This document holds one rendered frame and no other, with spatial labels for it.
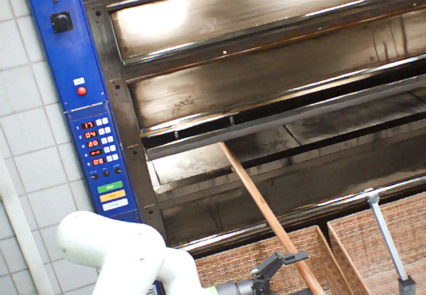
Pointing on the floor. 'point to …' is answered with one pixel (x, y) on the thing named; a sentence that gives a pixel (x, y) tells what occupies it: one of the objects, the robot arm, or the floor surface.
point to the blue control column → (74, 65)
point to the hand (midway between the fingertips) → (305, 274)
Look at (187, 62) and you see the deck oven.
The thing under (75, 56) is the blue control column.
